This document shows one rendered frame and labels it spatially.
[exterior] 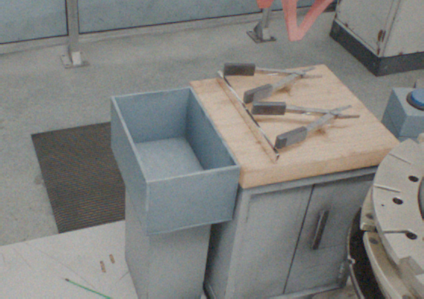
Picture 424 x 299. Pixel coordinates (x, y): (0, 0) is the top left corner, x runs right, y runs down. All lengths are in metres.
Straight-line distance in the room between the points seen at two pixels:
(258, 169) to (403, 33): 2.40
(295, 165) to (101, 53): 2.38
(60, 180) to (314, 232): 1.53
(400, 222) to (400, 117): 0.31
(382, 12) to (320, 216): 2.28
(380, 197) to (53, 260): 0.51
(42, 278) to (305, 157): 0.44
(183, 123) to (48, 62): 2.16
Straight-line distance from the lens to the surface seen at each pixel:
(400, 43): 3.04
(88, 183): 2.20
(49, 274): 0.92
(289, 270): 0.84
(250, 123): 0.71
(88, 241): 0.95
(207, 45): 3.11
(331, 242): 0.83
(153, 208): 0.66
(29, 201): 2.17
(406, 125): 0.88
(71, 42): 2.87
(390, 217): 0.60
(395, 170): 0.66
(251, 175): 0.66
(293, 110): 0.72
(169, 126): 0.80
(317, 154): 0.70
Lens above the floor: 1.48
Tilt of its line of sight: 40 degrees down
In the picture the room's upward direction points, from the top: 3 degrees clockwise
